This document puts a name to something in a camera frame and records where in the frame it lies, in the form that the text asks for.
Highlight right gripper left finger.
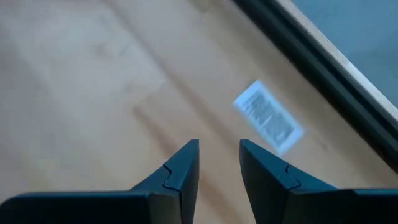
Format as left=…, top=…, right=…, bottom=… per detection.
left=0, top=139, right=200, bottom=224

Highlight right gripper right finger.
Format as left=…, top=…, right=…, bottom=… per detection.
left=239, top=139, right=398, bottom=224

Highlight blue-white small packet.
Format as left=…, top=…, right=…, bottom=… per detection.
left=231, top=79, right=306, bottom=156

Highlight black aluminium table frame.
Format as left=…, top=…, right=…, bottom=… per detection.
left=231, top=0, right=398, bottom=174

